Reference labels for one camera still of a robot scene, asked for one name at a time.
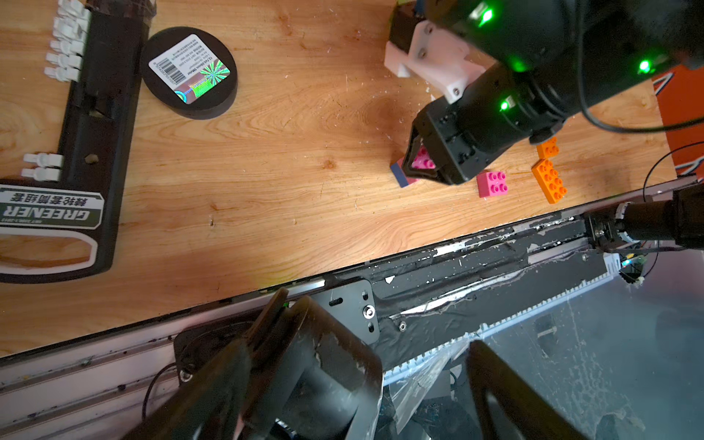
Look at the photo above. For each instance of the black round puck with label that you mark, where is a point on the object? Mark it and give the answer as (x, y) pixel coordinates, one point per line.
(190, 71)

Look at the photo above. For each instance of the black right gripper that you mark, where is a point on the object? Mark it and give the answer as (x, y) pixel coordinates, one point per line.
(500, 109)

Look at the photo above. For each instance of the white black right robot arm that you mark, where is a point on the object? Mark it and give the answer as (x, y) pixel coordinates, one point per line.
(552, 60)

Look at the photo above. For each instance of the blue lego brick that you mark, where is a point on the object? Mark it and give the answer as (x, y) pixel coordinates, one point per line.
(401, 178)

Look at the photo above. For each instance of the small orange lego brick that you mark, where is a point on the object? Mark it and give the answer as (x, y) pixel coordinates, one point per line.
(548, 149)

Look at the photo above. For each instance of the pink lego brick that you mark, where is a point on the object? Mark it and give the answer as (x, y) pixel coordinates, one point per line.
(422, 161)
(491, 184)

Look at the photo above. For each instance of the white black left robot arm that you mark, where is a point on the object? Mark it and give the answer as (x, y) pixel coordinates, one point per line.
(303, 370)

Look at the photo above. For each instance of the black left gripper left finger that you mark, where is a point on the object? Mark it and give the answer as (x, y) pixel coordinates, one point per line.
(208, 406)

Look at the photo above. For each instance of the long orange lego brick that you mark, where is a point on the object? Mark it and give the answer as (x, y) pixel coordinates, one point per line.
(549, 181)

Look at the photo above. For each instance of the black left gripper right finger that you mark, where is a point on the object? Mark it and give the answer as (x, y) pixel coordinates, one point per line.
(507, 407)

